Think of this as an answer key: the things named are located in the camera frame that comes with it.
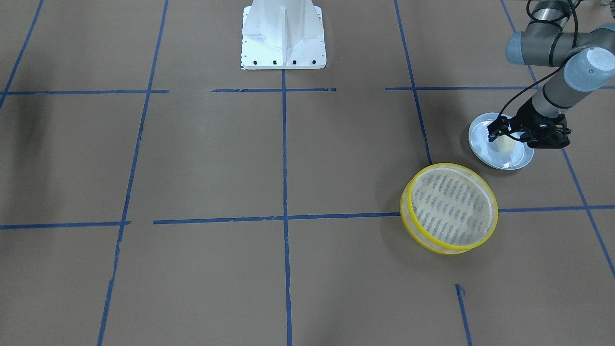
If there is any light blue round plate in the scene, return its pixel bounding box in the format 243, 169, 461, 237
468, 112, 535, 170

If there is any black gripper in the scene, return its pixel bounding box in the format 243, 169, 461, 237
487, 99, 571, 149

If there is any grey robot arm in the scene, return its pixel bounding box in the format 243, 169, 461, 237
488, 0, 615, 149

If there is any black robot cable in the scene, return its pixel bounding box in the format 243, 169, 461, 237
495, 0, 579, 126

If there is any pale cream steamed bun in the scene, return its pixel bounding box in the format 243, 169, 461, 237
493, 136, 517, 153

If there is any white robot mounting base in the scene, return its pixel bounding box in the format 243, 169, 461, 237
240, 0, 327, 70

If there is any yellow rimmed mesh steamer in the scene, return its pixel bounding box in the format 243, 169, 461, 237
399, 163, 499, 255

